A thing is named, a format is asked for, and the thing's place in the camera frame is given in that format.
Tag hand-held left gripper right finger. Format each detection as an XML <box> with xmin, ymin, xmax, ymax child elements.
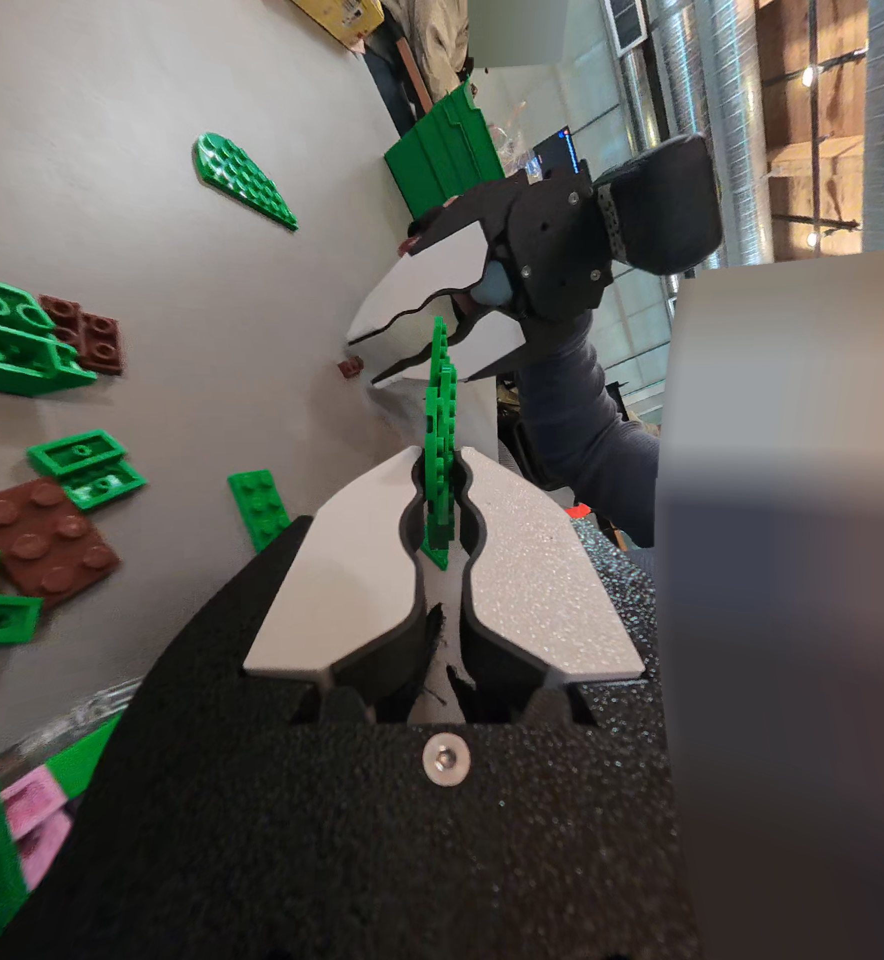
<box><xmin>456</xmin><ymin>446</ymin><xmax>646</xmax><ymax>688</ymax></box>

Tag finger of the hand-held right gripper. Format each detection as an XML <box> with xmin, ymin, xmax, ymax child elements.
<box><xmin>344</xmin><ymin>220</ymin><xmax>493</xmax><ymax>348</ymax></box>
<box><xmin>370</xmin><ymin>309</ymin><xmax>530</xmax><ymax>391</ymax></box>

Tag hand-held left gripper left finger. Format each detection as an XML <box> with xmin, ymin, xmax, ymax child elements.
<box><xmin>243</xmin><ymin>445</ymin><xmax>425</xmax><ymax>696</ymax></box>

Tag green lego plate assembly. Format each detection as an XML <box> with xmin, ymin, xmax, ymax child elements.
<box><xmin>421</xmin><ymin>315</ymin><xmax>463</xmax><ymax>573</ymax></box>

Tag person's right forearm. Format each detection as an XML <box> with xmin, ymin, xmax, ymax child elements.
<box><xmin>515</xmin><ymin>306</ymin><xmax>665</xmax><ymax>550</ymax></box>

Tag green rectangular lego plate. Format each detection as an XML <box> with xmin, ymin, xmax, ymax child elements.
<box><xmin>227</xmin><ymin>469</ymin><xmax>294</xmax><ymax>554</ymax></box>

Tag green rounded wedge lego plate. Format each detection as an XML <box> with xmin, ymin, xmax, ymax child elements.
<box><xmin>193</xmin><ymin>132</ymin><xmax>300</xmax><ymax>233</ymax></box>

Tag yellow lego box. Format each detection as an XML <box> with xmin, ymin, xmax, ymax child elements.
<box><xmin>290</xmin><ymin>0</ymin><xmax>385</xmax><ymax>40</ymax></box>

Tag brown square lego plate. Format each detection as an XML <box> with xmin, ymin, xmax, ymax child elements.
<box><xmin>0</xmin><ymin>477</ymin><xmax>123</xmax><ymax>609</ymax></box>

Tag green flat lego plate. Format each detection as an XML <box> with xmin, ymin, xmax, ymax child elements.
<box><xmin>43</xmin><ymin>711</ymin><xmax>125</xmax><ymax>798</ymax></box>

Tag dark brown small lego plate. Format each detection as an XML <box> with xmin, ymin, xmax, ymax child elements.
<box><xmin>37</xmin><ymin>294</ymin><xmax>125</xmax><ymax>377</ymax></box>

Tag pink lego pieces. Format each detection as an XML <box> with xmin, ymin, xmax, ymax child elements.
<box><xmin>0</xmin><ymin>768</ymin><xmax>73</xmax><ymax>891</ymax></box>

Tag green sloped lego brick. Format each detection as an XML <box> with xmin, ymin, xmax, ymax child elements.
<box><xmin>0</xmin><ymin>315</ymin><xmax>99</xmax><ymax>396</ymax></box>

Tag computer monitor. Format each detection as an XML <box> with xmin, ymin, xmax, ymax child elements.
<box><xmin>531</xmin><ymin>126</ymin><xmax>595</xmax><ymax>183</ymax></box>

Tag green plastic crate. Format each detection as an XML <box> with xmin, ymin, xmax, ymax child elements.
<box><xmin>383</xmin><ymin>78</ymin><xmax>505</xmax><ymax>220</ymax></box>

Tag clear plastic bag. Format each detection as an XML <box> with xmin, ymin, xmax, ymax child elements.
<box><xmin>0</xmin><ymin>677</ymin><xmax>144</xmax><ymax>775</ymax></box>

